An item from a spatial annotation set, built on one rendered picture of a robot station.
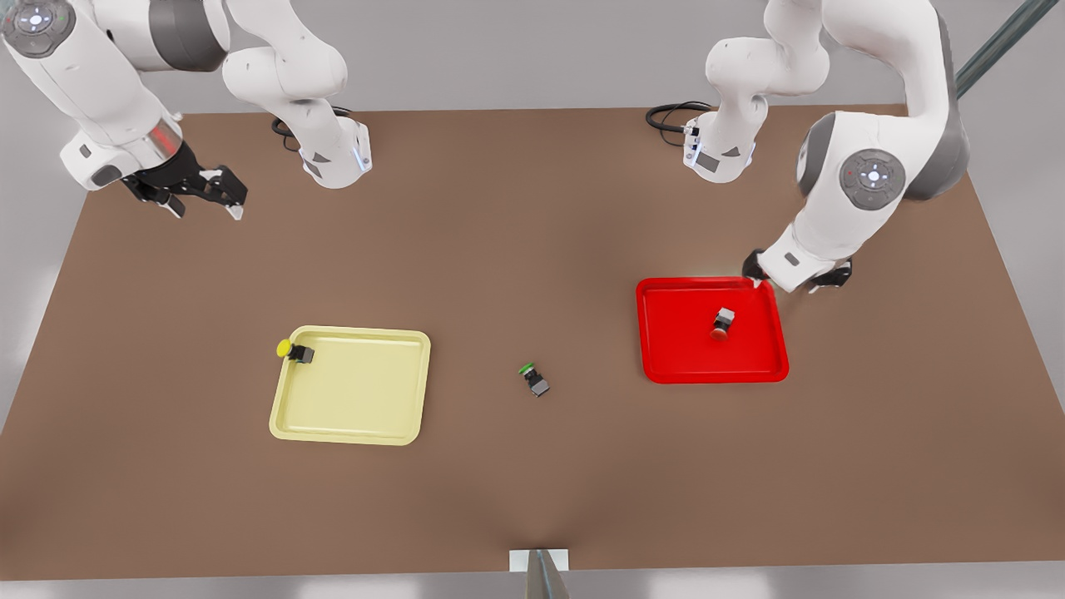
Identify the black right arm cable loop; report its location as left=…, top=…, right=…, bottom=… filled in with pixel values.
left=271, top=106, right=354, bottom=154

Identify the green push-button switch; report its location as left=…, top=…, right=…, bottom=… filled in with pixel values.
left=517, top=361, right=552, bottom=399

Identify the red tray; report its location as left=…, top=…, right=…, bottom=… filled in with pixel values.
left=636, top=276, right=790, bottom=385

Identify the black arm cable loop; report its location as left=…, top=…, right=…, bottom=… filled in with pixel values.
left=646, top=101, right=716, bottom=150
left=271, top=106, right=354, bottom=154

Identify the silver frame post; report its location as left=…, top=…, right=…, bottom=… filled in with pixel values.
left=508, top=548, right=571, bottom=599
left=954, top=0, right=1060, bottom=100

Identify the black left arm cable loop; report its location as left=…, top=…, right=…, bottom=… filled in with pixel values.
left=646, top=101, right=716, bottom=150

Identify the yellow tray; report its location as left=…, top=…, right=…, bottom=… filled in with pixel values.
left=268, top=324, right=433, bottom=447

